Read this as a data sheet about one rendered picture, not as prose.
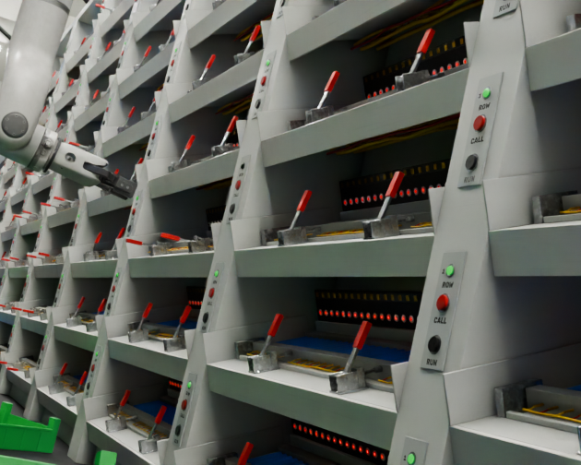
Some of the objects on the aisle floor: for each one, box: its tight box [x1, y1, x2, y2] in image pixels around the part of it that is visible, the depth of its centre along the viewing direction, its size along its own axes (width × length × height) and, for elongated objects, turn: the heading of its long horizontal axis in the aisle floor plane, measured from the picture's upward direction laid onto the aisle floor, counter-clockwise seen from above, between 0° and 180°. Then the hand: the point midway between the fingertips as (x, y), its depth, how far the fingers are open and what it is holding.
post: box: [162, 0, 391, 465], centre depth 168 cm, size 20×9×169 cm, turn 170°
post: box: [67, 0, 264, 465], centre depth 232 cm, size 20×9×169 cm, turn 170°
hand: (123, 188), depth 184 cm, fingers open, 3 cm apart
